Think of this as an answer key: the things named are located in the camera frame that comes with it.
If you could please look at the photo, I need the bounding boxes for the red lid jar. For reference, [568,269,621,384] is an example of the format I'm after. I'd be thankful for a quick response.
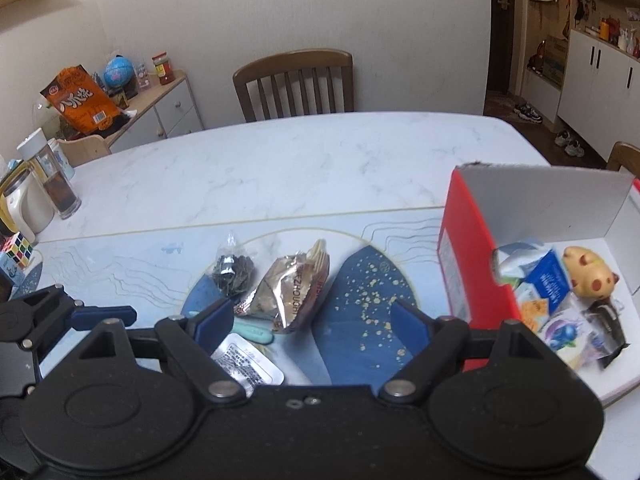
[151,52,176,85]

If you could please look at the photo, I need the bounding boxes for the purple berry packet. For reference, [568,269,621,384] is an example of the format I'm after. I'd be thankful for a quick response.
[542,310,591,361]

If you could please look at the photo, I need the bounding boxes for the blue globe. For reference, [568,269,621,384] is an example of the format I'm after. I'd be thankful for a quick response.
[104,55,135,88]

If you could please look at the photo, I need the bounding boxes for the orange packet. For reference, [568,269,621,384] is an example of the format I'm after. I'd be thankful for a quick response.
[515,297,548,331]

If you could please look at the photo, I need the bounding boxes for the wooden chair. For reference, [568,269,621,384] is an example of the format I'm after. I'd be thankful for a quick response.
[232,49,356,123]
[606,141,640,178]

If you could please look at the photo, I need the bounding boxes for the red cardboard box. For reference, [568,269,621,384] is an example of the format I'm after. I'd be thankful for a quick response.
[437,161,640,407]

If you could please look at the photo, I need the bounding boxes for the white marble desktop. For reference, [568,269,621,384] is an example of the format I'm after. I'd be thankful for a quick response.
[20,111,640,480]

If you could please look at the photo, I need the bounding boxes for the teal pen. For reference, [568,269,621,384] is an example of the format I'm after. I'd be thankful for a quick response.
[230,321,275,345]

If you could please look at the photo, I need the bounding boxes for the yellow spotted toy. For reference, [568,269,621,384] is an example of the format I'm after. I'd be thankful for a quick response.
[562,245,621,298]

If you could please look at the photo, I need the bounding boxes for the white sneakers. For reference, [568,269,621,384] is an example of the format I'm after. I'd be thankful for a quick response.
[554,129,586,157]

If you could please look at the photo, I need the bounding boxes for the brown bag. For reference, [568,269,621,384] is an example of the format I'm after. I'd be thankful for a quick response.
[527,40,548,71]

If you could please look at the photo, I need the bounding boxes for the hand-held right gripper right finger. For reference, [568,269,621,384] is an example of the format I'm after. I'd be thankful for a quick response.
[379,298,561,404]

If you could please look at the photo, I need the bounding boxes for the dark door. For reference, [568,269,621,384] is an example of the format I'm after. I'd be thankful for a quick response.
[487,0,516,96]

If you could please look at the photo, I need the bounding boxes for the grey white packet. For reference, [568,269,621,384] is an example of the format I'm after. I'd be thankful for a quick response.
[492,241,546,281]

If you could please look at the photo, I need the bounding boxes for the puzzle cube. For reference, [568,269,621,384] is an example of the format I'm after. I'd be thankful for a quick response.
[0,232,35,267]

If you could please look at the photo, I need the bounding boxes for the white lid bottle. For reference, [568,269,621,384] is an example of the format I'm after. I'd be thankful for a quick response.
[16,128,51,171]

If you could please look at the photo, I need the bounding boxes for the white lower cabinet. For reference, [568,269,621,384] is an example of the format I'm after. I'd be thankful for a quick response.
[557,27,640,153]

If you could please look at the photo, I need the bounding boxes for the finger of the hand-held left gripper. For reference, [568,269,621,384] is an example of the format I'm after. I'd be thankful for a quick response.
[7,284,137,349]

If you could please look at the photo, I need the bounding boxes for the white jug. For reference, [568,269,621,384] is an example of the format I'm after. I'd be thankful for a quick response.
[2,170,55,243]

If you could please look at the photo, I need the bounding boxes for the blue white packet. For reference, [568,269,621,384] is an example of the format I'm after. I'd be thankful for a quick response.
[522,250,573,306]

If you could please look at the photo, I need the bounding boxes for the gold brown snack packet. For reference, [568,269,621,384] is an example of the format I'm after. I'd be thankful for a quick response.
[235,240,331,334]

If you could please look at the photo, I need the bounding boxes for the black packet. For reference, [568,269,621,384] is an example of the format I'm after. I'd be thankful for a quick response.
[585,300,630,370]

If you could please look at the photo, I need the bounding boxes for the orange snack bag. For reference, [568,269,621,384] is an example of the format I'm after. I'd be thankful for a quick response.
[41,65,122,133]

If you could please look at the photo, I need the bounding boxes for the silver blister pack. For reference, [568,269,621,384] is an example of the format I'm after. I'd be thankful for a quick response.
[210,334,285,388]

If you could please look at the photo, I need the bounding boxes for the white wooden sideboard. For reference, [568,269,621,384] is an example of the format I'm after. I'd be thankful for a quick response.
[50,71,205,153]

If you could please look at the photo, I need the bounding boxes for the clear bag of dark pieces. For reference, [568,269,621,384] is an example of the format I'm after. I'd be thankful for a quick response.
[209,231,258,297]

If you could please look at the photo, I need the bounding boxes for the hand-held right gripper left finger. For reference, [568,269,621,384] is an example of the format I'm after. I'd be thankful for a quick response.
[79,297,248,404]

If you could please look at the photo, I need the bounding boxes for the blue patterned desk mat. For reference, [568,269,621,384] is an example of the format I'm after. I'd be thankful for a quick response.
[10,205,640,480]

